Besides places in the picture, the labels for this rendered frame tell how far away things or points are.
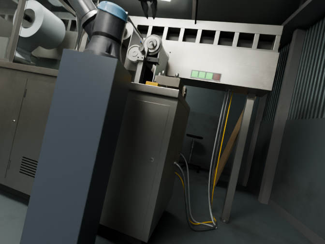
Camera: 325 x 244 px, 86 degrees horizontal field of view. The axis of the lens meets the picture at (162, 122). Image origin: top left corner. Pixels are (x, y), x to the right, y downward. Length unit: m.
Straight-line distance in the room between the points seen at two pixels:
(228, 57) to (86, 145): 1.30
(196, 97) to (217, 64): 2.24
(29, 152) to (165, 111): 0.92
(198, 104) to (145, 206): 2.98
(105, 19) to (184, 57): 0.98
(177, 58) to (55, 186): 1.31
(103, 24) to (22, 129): 0.94
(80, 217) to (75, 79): 0.47
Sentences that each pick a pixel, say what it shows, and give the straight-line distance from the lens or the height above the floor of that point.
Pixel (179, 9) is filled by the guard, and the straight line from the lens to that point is 1.81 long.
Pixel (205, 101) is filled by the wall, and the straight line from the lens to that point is 3.79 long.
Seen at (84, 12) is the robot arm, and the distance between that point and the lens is 0.94.
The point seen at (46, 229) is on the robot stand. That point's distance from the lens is 0.81.
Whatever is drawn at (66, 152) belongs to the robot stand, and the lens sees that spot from 0.69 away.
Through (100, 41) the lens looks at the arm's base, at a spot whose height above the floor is 0.96.
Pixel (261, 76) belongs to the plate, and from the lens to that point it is 1.61.
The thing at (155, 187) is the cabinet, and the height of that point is 0.38.
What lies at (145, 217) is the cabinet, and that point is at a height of 0.22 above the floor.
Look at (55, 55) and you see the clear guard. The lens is 2.00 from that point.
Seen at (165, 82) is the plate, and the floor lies 0.99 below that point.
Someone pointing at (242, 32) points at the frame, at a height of 1.58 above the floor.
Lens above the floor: 0.72
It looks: 1 degrees up
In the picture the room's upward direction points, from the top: 12 degrees clockwise
